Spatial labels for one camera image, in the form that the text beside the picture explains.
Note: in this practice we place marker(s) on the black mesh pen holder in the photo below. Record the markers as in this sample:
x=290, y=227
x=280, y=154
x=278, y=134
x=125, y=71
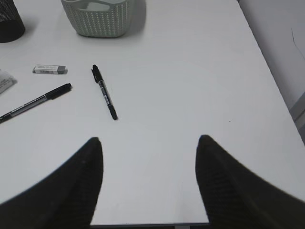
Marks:
x=11, y=24

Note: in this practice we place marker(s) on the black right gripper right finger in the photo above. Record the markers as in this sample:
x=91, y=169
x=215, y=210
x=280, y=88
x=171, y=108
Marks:
x=236, y=198

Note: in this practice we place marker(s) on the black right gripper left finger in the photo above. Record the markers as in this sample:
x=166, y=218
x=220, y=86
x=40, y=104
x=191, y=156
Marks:
x=65, y=199

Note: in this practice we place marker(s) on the grey white eraser right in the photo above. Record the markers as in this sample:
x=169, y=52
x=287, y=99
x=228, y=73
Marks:
x=49, y=69

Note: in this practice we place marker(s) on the pale green woven basket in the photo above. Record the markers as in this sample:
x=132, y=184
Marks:
x=105, y=18

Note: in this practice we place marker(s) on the black marker pen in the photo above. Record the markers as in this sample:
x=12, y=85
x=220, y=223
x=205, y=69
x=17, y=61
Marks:
x=100, y=81
x=51, y=95

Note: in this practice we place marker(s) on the waste paper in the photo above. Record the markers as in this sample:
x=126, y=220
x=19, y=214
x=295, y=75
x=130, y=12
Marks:
x=6, y=81

